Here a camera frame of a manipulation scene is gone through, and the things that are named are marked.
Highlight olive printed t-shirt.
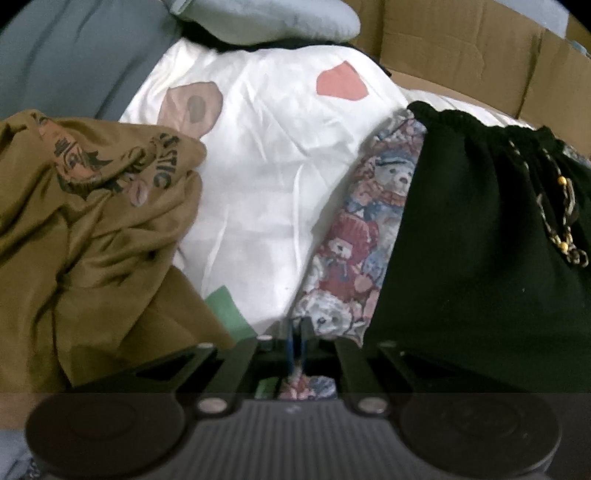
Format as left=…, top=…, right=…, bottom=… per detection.
left=0, top=108, right=236, bottom=393

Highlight grey-blue bed sheet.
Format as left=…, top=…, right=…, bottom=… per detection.
left=0, top=0, right=183, bottom=121

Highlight black pants with bear-print lining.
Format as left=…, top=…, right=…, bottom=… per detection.
left=288, top=100, right=591, bottom=402

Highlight white bear-print blanket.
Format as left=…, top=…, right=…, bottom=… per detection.
left=117, top=37, right=513, bottom=352

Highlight light blue plush pillow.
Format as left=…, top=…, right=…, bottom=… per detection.
left=168, top=0, right=361, bottom=47

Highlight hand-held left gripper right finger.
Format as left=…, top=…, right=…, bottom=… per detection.
left=299, top=318, right=468, bottom=415

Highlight braided beaded drawstring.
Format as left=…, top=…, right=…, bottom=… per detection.
left=508, top=138, right=589, bottom=268

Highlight dark cloth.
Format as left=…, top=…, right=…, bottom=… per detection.
left=180, top=28, right=352, bottom=55

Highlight cardboard box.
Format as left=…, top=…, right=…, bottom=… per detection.
left=342, top=0, right=591, bottom=134

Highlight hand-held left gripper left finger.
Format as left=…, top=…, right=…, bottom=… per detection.
left=74, top=320, right=299, bottom=415

